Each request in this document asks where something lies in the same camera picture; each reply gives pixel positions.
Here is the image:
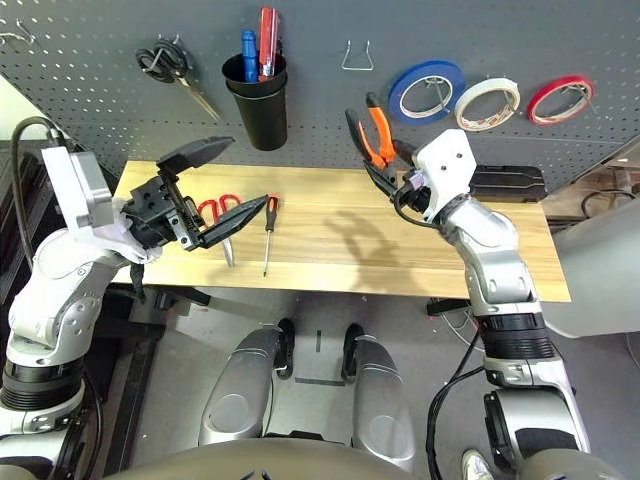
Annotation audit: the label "black plastic cup holder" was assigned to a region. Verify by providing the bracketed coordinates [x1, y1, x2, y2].
[221, 52, 290, 152]

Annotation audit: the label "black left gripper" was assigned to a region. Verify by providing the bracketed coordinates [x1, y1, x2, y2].
[121, 135, 270, 252]

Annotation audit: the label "orange black pliers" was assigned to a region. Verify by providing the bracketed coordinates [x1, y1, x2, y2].
[344, 92, 407, 176]

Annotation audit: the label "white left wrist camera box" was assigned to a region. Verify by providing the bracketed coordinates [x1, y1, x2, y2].
[40, 147, 114, 245]

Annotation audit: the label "black handled scissors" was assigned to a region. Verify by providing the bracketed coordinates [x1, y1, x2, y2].
[135, 38, 222, 122]

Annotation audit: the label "black metal table leg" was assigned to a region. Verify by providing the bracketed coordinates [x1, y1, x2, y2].
[426, 297, 471, 317]
[149, 286, 211, 309]

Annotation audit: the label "red handled scissors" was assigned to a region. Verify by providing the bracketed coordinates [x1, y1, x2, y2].
[197, 193, 242, 269]

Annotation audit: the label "blue handled screwdriver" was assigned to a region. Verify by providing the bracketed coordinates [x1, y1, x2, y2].
[241, 29, 260, 84]

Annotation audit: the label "long black floor tape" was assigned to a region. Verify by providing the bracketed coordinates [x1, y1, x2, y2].
[294, 375, 346, 387]

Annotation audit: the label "white shoe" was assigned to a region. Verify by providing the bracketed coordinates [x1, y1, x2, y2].
[461, 448, 496, 480]

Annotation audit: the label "grey robot torso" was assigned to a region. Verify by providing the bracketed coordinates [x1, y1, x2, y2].
[99, 437, 416, 480]

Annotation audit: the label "wire loop pliers hook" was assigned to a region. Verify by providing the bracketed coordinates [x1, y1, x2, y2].
[341, 39, 375, 72]

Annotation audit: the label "white tape roll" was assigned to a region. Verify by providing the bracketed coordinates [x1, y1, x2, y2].
[454, 77, 521, 133]

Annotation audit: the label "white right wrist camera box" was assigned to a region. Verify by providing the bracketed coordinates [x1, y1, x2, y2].
[410, 129, 477, 224]

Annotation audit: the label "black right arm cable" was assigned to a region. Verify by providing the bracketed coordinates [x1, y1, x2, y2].
[393, 187, 489, 480]

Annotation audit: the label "metal peg hook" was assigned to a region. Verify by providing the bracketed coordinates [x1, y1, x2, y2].
[424, 74, 454, 109]
[483, 74, 517, 109]
[562, 82, 599, 116]
[157, 33, 181, 66]

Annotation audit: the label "silver right robot leg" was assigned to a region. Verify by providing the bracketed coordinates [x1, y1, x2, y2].
[342, 323, 416, 474]

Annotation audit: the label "silver left robot leg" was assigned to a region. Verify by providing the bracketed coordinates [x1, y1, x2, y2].
[198, 319, 296, 449]

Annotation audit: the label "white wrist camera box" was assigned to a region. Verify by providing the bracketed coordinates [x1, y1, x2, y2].
[410, 129, 477, 224]
[40, 147, 114, 245]

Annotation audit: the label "black plastic tool case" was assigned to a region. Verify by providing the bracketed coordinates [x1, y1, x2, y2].
[469, 164, 546, 204]

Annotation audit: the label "red handled screwdriver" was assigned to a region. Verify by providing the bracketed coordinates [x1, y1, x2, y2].
[257, 6, 282, 79]

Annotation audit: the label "black left wrist camera cable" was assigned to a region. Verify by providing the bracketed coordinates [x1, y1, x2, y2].
[10, 115, 66, 271]

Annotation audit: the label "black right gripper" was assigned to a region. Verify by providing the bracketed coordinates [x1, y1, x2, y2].
[361, 138, 432, 219]

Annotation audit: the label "grey floor cables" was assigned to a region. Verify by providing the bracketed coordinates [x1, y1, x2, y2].
[439, 312, 484, 346]

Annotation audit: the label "orange black handled screwdriver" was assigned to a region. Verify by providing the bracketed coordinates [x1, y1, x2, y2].
[261, 194, 280, 278]

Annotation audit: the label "silver robot leg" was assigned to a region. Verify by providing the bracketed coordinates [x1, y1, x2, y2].
[198, 319, 296, 449]
[342, 323, 416, 474]

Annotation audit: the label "red tape roll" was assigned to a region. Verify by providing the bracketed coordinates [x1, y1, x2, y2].
[527, 74, 596, 127]

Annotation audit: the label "blue tape roll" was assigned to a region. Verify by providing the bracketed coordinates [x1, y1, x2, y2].
[387, 60, 468, 126]

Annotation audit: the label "black coiled floor cable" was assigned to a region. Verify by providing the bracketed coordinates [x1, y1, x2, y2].
[579, 188, 640, 221]

